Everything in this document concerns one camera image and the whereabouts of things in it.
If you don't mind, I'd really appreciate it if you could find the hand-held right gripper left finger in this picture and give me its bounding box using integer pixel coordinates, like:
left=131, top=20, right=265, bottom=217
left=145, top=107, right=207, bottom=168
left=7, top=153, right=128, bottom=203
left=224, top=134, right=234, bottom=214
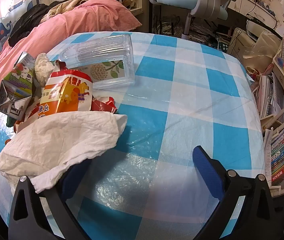
left=8, top=159, right=92, bottom=240

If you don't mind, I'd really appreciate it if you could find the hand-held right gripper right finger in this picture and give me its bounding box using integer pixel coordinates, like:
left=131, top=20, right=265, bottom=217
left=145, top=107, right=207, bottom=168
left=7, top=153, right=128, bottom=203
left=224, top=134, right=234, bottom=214
left=193, top=145, right=276, bottom=240

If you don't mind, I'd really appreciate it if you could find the large white paper napkin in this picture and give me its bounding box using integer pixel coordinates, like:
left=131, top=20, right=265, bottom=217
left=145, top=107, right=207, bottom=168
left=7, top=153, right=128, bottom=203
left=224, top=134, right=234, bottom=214
left=0, top=111, right=128, bottom=193

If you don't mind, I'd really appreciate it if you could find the orange snack bag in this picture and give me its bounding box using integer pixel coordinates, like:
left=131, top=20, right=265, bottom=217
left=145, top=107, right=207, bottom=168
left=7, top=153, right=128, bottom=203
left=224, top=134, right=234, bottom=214
left=39, top=60, right=94, bottom=117

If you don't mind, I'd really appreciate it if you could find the milk carton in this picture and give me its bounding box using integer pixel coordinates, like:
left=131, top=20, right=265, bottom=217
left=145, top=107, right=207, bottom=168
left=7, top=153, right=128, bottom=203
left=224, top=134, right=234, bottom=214
left=0, top=51, right=36, bottom=119

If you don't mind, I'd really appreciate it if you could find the blue checked plastic tablecloth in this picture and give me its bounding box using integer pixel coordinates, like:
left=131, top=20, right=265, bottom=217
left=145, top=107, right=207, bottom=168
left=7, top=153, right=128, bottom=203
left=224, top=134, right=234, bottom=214
left=0, top=31, right=266, bottom=240

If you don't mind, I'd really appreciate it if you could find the stack of flat books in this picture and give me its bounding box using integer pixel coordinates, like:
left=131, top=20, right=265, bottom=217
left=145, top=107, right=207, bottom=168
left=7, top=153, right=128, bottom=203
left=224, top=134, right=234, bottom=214
left=264, top=124, right=284, bottom=187

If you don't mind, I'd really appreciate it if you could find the green packet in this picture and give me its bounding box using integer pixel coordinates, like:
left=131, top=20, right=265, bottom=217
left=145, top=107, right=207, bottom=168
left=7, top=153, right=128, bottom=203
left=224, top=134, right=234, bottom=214
left=6, top=114, right=16, bottom=128

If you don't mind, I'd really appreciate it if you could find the red torn wrapper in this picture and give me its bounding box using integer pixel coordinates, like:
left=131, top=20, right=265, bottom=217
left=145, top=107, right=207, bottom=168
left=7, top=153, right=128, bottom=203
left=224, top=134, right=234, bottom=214
left=91, top=96, right=119, bottom=114

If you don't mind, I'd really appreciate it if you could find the pile of papers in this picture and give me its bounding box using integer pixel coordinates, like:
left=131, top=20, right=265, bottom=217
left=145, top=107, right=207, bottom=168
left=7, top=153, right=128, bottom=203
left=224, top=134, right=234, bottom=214
left=252, top=72, right=284, bottom=120

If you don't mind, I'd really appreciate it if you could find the small crumpled white tissue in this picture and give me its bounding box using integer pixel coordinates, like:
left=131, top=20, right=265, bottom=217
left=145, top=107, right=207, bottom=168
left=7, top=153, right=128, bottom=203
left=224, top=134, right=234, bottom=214
left=34, top=53, right=55, bottom=87

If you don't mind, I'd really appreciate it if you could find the cream cabinet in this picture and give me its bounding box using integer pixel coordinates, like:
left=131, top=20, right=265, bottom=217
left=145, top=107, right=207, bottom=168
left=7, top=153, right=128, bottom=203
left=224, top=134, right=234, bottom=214
left=227, top=27, right=255, bottom=55

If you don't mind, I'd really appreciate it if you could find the clear plastic bag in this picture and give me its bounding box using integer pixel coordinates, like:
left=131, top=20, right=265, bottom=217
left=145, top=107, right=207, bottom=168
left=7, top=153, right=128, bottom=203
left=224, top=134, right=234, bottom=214
left=243, top=30, right=282, bottom=68

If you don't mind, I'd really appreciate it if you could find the clear plastic bottle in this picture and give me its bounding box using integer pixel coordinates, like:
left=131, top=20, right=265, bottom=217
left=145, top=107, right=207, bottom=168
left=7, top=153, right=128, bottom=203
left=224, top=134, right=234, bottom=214
left=62, top=34, right=135, bottom=89

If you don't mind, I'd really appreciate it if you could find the stack of newspapers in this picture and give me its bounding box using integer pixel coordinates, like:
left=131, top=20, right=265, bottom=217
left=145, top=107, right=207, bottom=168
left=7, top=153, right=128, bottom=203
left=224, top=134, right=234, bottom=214
left=157, top=20, right=222, bottom=45

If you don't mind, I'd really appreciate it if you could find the pink blanket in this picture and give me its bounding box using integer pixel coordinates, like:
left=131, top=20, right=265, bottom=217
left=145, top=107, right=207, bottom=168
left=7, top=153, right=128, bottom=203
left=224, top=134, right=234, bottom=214
left=0, top=0, right=142, bottom=140

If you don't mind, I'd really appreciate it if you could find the black jacket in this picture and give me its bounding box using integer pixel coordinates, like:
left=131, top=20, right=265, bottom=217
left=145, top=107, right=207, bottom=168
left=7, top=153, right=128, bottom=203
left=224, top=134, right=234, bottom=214
left=8, top=1, right=62, bottom=47

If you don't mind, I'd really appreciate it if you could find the grey office chair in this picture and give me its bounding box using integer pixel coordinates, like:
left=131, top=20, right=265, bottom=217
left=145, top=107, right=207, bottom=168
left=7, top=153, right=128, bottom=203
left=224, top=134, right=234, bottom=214
left=149, top=0, right=237, bottom=38

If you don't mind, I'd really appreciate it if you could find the white desk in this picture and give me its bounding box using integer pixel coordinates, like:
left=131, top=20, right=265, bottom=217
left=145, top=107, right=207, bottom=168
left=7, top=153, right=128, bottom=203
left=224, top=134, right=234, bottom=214
left=232, top=0, right=284, bottom=30

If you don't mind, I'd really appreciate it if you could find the beige cloth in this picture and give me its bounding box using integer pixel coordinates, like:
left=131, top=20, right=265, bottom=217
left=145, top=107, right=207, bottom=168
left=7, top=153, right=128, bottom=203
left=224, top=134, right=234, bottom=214
left=46, top=0, right=100, bottom=18

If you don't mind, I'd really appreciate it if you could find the whale print wall covering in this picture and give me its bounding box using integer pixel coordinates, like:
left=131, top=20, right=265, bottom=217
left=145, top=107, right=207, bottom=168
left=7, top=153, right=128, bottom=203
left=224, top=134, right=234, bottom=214
left=0, top=0, right=42, bottom=48

